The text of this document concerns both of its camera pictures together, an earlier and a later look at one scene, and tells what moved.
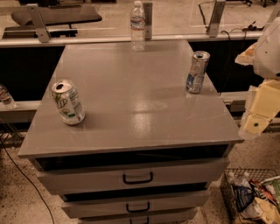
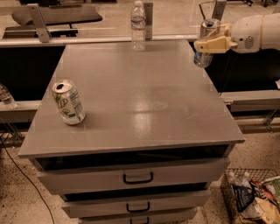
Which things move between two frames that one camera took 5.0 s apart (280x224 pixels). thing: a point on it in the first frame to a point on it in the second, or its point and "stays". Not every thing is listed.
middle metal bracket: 148,19 stays
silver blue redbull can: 197,71 to 207,27
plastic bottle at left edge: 6,98 stays
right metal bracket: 216,18 stays
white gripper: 268,57 to 246,34
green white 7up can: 68,102 stays
